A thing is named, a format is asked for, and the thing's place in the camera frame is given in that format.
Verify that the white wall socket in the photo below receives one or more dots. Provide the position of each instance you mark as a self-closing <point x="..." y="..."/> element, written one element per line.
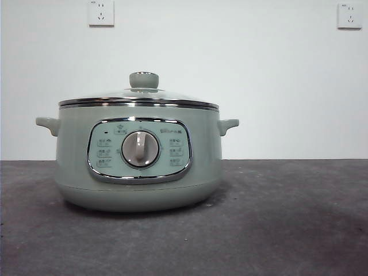
<point x="101" y="13"/>
<point x="349" y="16"/>

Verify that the glass lid with green knob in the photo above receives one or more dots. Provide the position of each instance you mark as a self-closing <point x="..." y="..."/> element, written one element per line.
<point x="144" y="80"/>

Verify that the pale green electric pot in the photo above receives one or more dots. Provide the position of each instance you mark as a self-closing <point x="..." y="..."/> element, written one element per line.
<point x="74" y="161"/>

